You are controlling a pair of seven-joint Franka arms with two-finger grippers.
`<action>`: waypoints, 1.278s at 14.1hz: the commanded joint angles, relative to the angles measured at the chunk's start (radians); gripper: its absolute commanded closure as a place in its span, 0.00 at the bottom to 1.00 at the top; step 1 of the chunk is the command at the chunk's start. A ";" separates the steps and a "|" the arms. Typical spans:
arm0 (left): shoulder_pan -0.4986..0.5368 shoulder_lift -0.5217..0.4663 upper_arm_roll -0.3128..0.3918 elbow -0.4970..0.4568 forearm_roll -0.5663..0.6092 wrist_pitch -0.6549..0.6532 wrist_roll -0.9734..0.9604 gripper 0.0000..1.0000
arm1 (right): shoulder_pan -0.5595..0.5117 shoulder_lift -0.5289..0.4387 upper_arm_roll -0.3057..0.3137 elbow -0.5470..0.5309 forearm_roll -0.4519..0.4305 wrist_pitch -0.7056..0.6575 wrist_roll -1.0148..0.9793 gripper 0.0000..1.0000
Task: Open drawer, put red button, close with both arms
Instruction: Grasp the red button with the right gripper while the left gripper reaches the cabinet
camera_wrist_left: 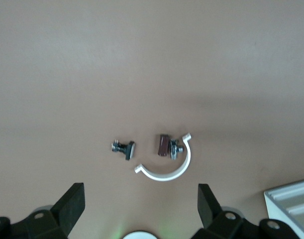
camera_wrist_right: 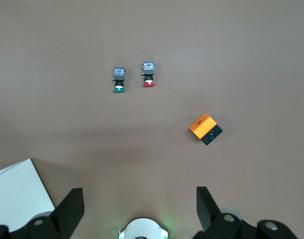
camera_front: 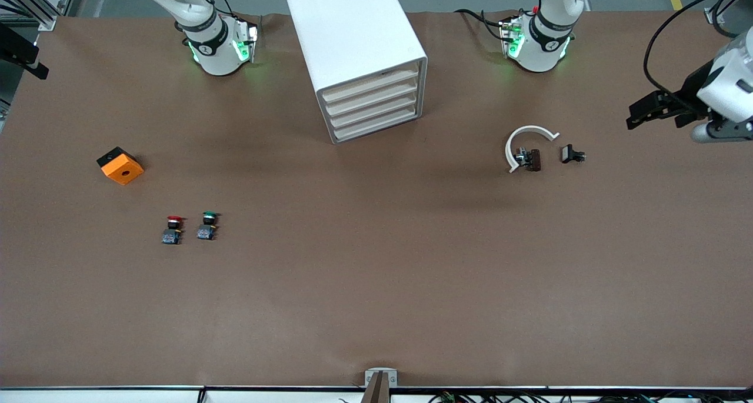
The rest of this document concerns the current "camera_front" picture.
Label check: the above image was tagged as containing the red push button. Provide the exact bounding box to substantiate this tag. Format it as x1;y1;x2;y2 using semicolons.
162;215;186;245

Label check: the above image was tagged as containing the green push button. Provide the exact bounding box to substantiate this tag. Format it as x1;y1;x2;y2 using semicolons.
196;212;221;241

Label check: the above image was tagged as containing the white drawer cabinet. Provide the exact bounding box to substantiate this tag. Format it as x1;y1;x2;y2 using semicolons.
284;0;428;145

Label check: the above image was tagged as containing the white curved plastic part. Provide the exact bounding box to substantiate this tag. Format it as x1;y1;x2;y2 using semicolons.
505;125;560;174

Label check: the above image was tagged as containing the orange box with black base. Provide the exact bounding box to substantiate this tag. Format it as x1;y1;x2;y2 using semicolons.
96;146;145;186

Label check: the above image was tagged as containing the brown table cover mat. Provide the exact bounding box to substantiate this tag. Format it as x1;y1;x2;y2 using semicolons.
0;10;753;389

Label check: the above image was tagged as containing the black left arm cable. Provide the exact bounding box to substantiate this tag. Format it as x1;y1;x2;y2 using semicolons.
642;0;753;118

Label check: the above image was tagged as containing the black base cable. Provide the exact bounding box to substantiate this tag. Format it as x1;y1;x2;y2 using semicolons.
454;8;509;42

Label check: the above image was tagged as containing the grey metal edge bracket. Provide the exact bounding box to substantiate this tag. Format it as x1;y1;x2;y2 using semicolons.
364;368;399;389

